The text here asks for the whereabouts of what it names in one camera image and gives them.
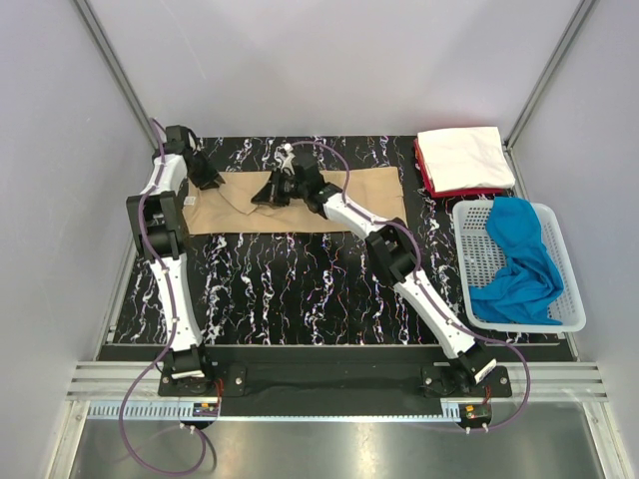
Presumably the folded red t shirt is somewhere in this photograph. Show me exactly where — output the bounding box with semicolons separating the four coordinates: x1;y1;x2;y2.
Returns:
412;139;505;200

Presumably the beige t shirt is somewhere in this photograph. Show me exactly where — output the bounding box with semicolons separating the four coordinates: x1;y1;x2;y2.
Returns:
183;167;407;235

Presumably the aluminium rail profile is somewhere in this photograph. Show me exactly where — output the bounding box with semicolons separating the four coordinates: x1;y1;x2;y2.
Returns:
68;361;608;402

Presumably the aluminium frame post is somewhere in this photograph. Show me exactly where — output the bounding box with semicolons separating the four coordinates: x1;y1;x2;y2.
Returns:
504;0;600;149
71;0;157;148

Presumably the grey slotted cable duct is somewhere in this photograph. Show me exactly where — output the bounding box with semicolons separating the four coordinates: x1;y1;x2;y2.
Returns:
87;400;220;421

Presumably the white plastic laundry basket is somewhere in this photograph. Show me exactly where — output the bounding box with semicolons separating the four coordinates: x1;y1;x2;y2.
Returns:
452;200;586;334

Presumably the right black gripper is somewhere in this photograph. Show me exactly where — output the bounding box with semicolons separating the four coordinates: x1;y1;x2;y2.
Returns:
251;169;307;209

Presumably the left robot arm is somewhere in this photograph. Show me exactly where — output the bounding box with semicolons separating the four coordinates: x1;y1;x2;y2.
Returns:
126;125;225;395

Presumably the folded white t shirt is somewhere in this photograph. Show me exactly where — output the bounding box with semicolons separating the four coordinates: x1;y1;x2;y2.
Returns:
416;126;516;194

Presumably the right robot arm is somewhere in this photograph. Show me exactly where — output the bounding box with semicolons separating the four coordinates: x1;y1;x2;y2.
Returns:
251;153;496;396

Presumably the right aluminium frame post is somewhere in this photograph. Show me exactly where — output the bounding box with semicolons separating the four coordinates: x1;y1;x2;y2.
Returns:
504;0;600;149

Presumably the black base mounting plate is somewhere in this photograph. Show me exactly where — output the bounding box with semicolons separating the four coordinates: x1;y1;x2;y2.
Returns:
159;345;512;420

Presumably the blue t shirt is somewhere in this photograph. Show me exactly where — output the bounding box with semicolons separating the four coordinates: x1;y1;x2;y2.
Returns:
469;197;564;326

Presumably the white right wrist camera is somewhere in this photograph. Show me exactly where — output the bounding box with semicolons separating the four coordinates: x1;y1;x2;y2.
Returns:
275;143;295;176

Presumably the left aluminium frame post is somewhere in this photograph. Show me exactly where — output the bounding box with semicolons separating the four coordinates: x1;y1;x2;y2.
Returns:
71;0;157;148

